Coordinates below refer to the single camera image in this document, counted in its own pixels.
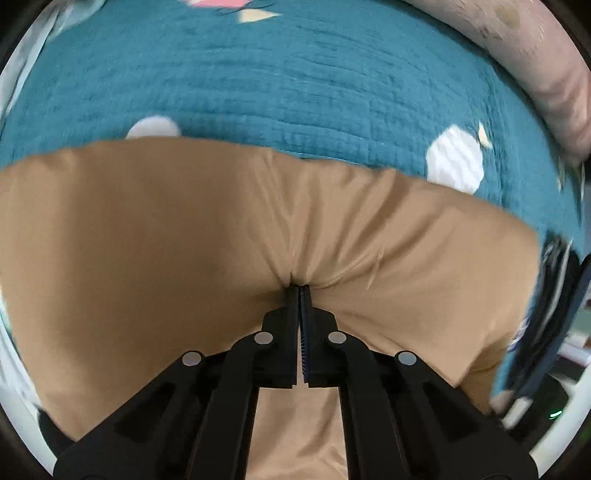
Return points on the teal quilted blanket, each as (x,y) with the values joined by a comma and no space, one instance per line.
(277,78)

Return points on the pale blue cloth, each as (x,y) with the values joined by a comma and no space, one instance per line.
(27,50)

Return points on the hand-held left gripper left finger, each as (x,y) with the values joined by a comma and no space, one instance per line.
(293,323)

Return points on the tan jacket with black lining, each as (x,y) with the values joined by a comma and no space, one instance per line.
(161,230)

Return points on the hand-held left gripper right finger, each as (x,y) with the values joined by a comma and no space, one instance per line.
(305,323)

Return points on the black device with green light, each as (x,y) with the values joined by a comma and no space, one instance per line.
(551,406)

